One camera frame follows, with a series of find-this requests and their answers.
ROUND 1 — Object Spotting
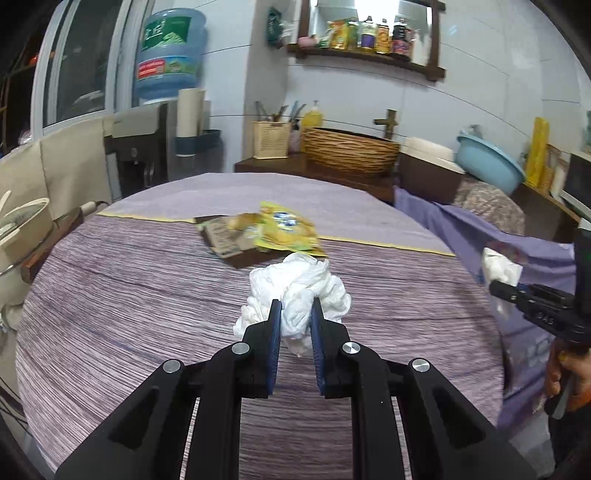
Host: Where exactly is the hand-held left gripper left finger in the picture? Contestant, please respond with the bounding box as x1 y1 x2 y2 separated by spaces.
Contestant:
54 299 283 480

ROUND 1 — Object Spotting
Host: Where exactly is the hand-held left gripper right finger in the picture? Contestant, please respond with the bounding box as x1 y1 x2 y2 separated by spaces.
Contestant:
310 296 539 480

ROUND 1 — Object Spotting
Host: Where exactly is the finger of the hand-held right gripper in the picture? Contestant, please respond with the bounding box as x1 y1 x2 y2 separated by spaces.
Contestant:
489 281 536 311

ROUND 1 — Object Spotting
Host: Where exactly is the white tissue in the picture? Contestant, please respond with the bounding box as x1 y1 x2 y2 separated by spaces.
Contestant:
480 247 522 287
232 252 352 357

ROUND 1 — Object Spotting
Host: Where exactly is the person's right hand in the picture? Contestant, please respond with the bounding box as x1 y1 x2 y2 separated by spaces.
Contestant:
545 344 591 414

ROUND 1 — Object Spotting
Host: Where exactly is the purple floral cloth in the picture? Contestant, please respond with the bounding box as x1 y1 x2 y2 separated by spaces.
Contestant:
392 185 578 430

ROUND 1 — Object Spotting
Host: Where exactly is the brown cardboard piece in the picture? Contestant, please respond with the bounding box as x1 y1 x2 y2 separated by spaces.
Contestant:
194 215 296 270

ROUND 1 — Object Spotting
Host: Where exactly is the knitted patterned cloth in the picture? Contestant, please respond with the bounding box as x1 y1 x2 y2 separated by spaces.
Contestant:
452 178 526 236

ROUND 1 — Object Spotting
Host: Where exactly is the yellow snack packet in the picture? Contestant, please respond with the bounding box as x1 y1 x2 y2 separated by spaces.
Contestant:
253 200 328 258

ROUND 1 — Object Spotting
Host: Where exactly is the brown paper wrapper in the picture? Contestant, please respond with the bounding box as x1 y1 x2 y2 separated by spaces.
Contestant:
196 213 259 258

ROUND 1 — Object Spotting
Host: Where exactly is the microwave oven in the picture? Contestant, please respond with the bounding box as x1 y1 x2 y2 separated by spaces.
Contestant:
558 151 591 217

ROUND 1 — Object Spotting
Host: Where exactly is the teal plastic basin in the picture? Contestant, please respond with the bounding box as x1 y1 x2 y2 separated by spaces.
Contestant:
455 130 526 195

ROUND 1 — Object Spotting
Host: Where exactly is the striped purple tablecloth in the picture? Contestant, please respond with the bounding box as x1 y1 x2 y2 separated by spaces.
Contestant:
16 173 506 480

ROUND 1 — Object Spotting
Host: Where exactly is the yellow plastic bag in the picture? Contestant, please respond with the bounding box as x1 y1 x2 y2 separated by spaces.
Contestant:
526 117 551 189

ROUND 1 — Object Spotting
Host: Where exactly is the dark wooden counter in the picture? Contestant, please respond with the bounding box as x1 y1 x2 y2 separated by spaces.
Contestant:
235 152 467 206

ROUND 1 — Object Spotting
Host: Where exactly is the wicker basket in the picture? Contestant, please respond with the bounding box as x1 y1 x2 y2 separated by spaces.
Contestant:
302 127 402 178

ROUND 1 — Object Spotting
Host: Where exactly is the beige utensil holder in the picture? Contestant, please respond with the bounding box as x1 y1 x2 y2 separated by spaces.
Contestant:
252 121 293 160

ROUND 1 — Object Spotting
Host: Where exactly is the yellow soap bottle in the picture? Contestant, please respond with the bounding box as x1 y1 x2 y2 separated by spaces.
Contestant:
300 99 324 130

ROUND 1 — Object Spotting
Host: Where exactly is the water dispenser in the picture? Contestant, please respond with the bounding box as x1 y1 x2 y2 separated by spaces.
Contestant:
111 100 178 199

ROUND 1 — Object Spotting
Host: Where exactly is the beige chair cover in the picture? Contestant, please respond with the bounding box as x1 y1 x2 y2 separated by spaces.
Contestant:
0 115 114 217

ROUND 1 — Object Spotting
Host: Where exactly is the dark soy sauce bottle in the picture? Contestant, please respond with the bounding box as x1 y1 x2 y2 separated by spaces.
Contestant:
392 16 413 61

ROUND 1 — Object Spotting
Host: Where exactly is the orange-label sauce bottle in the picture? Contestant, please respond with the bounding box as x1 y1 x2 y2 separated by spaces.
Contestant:
375 19 392 55

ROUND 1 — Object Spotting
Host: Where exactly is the yellow packet on shelf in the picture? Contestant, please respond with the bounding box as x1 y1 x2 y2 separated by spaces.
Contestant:
327 21 359 51

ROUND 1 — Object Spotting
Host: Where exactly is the blue water jug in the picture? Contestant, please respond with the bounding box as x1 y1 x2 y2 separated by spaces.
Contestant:
134 8 207 103

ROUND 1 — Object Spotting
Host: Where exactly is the green hanging bag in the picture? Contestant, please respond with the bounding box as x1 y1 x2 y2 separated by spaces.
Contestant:
265 7 296 47

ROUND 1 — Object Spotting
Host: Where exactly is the sliding window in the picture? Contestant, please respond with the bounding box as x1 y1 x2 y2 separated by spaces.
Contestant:
32 0 158 134

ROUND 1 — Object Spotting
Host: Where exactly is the teal wall holder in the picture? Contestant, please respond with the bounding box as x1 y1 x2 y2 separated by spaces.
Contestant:
174 129 222 158

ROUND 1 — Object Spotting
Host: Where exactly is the dark wooden wall shelf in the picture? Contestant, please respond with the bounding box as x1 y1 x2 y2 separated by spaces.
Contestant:
287 0 448 83

